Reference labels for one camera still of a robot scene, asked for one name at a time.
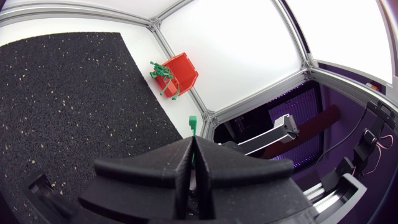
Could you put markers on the red plastic box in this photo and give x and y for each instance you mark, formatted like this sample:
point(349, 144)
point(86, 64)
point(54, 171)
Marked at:
point(183, 73)

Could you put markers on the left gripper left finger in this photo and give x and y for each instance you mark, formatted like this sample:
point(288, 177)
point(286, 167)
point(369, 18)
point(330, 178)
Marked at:
point(146, 183)

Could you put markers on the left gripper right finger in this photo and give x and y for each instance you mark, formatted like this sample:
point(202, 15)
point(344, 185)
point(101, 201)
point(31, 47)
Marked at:
point(245, 186)

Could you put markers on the black speckled mat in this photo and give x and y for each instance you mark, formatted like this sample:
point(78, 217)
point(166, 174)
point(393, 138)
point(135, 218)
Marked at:
point(71, 102)

